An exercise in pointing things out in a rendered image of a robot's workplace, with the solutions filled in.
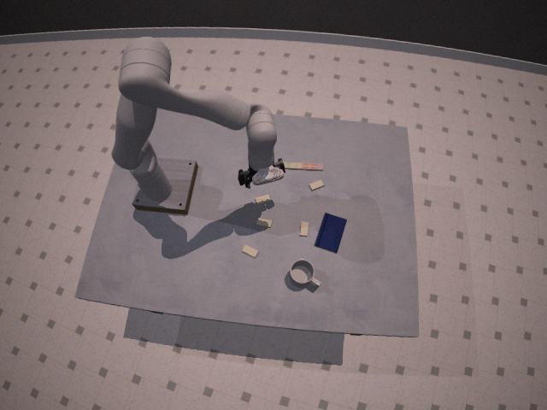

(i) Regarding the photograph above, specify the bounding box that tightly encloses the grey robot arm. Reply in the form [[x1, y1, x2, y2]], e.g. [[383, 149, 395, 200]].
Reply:
[[111, 37, 284, 202]]

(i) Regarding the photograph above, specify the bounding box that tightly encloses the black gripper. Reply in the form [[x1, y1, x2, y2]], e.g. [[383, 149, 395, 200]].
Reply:
[[238, 158, 285, 189]]

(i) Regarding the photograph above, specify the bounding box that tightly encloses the grey cup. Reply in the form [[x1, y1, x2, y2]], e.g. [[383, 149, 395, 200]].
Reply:
[[289, 260, 321, 289]]

